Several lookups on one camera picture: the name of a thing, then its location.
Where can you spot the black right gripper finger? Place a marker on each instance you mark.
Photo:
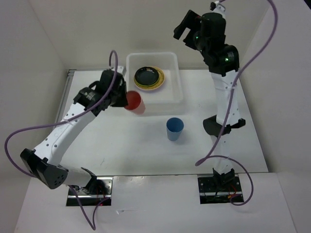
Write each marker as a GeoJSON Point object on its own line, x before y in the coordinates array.
{"type": "Point", "coordinates": [191, 21]}
{"type": "Point", "coordinates": [180, 29]}

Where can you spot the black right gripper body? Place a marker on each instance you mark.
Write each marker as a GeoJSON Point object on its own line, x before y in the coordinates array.
{"type": "Point", "coordinates": [199, 41]}

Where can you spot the red plastic cup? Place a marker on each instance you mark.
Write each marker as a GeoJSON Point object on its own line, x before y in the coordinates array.
{"type": "Point", "coordinates": [135, 103]}

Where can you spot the black glossy plate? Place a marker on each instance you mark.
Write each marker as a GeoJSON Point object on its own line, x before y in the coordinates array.
{"type": "Point", "coordinates": [146, 75]}

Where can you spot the round bamboo woven tray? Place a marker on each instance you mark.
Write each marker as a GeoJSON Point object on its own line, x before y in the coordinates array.
{"type": "Point", "coordinates": [163, 80]}

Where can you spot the orange plastic plate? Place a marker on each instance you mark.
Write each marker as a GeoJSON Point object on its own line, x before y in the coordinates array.
{"type": "Point", "coordinates": [162, 82]}

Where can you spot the blue plastic cup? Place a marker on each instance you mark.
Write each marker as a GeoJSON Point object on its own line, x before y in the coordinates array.
{"type": "Point", "coordinates": [174, 127]}

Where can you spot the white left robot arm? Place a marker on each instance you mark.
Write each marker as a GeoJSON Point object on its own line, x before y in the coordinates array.
{"type": "Point", "coordinates": [44, 160]}

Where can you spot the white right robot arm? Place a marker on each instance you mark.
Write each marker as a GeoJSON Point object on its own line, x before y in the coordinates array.
{"type": "Point", "coordinates": [223, 65]}

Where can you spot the translucent white plastic bin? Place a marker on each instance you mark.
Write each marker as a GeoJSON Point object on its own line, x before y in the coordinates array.
{"type": "Point", "coordinates": [168, 101]}

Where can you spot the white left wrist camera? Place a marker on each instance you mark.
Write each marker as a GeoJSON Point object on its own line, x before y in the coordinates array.
{"type": "Point", "coordinates": [121, 70]}

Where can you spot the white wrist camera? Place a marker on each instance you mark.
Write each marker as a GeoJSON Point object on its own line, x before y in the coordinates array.
{"type": "Point", "coordinates": [121, 70]}
{"type": "Point", "coordinates": [216, 6]}

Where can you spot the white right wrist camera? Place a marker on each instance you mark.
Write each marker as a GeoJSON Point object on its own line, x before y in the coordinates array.
{"type": "Point", "coordinates": [216, 6]}

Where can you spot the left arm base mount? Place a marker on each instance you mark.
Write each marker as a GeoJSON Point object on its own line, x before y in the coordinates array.
{"type": "Point", "coordinates": [100, 193]}

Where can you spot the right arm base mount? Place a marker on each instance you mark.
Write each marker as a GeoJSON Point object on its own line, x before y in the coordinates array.
{"type": "Point", "coordinates": [210, 194]}

